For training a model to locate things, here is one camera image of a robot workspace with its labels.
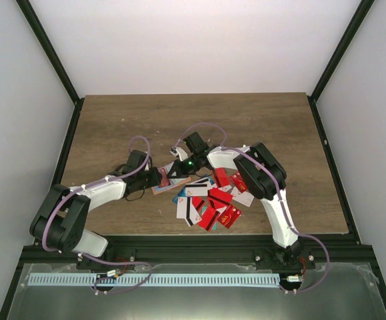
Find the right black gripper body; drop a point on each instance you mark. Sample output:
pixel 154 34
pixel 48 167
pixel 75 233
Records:
pixel 188 169

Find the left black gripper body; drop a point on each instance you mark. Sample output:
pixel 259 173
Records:
pixel 148 182

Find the red vip card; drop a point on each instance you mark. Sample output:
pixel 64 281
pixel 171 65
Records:
pixel 165 182
pixel 238 182
pixel 229 216

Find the pink card holder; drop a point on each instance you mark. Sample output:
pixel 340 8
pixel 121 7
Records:
pixel 174 183

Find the white card black stripe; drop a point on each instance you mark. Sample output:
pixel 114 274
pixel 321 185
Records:
pixel 187 211
pixel 203 181

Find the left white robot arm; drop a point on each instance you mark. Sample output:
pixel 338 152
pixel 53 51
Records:
pixel 60 221

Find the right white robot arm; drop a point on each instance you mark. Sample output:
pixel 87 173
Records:
pixel 264 178

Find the white card centre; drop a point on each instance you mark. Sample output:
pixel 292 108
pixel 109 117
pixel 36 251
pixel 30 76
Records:
pixel 196 190

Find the blue card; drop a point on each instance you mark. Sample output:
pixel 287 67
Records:
pixel 180 194

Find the red card upper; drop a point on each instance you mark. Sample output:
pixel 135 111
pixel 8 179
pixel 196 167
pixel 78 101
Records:
pixel 220 177

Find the red card black stripe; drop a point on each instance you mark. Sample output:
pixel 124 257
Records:
pixel 218 196

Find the red VIP card front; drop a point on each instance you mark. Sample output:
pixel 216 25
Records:
pixel 229 216

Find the white card right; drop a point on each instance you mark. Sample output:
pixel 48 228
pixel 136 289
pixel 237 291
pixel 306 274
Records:
pixel 244 198

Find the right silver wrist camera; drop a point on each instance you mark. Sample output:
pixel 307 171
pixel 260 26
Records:
pixel 179 153

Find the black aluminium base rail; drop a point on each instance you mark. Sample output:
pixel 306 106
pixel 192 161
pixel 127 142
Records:
pixel 258 250

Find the light blue slotted cable duct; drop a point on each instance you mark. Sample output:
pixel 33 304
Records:
pixel 157 280

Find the left black frame post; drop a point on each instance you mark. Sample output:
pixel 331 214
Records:
pixel 48 48

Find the black frame post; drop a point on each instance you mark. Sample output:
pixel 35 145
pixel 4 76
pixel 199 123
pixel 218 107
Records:
pixel 48 48
pixel 348 35

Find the right black frame post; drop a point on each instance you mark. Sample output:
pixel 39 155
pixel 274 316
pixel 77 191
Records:
pixel 348 35

